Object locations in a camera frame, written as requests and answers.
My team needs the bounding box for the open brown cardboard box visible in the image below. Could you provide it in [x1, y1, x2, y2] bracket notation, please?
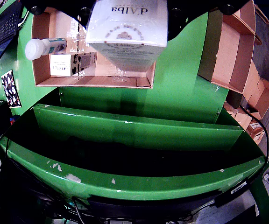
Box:
[198, 10, 258, 94]
[223, 0, 263, 45]

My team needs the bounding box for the tall white carton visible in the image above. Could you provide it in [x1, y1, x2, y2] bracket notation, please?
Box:
[85, 0, 169, 73]

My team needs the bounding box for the green metal shelf rack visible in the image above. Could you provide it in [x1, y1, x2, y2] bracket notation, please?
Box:
[0, 87, 269, 224]

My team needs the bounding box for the black laptop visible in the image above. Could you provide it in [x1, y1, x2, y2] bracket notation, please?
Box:
[0, 0, 30, 77]

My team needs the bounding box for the cow print carton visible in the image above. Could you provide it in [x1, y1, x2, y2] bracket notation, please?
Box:
[50, 51, 98, 77]

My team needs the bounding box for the black desktop device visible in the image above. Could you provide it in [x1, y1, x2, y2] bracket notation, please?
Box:
[0, 100, 14, 136]

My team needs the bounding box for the black white patterned card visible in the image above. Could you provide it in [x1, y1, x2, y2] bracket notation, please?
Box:
[0, 69, 22, 109]

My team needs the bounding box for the small open cardboard box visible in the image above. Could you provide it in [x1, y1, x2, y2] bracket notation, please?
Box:
[243, 78, 269, 120]

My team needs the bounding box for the clear bottle teal label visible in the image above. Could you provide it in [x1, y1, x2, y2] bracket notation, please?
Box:
[25, 38, 68, 61]

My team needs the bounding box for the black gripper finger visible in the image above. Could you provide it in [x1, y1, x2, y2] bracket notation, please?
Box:
[166, 0, 254, 42]
[20, 0, 95, 24]

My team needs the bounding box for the shallow cardboard tray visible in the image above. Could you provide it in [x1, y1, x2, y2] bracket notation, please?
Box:
[31, 10, 157, 89]

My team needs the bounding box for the black cable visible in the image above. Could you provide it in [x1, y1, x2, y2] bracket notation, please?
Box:
[239, 105, 269, 161]

